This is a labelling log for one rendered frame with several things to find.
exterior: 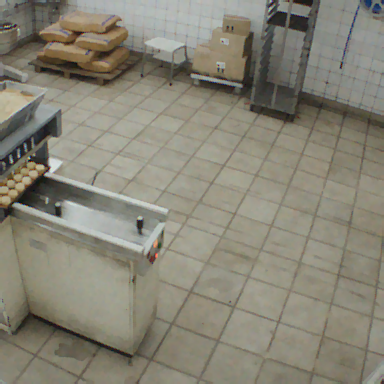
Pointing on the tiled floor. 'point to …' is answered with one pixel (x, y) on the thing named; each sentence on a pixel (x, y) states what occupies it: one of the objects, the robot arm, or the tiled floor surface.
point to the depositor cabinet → (11, 284)
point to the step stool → (167, 53)
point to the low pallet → (84, 69)
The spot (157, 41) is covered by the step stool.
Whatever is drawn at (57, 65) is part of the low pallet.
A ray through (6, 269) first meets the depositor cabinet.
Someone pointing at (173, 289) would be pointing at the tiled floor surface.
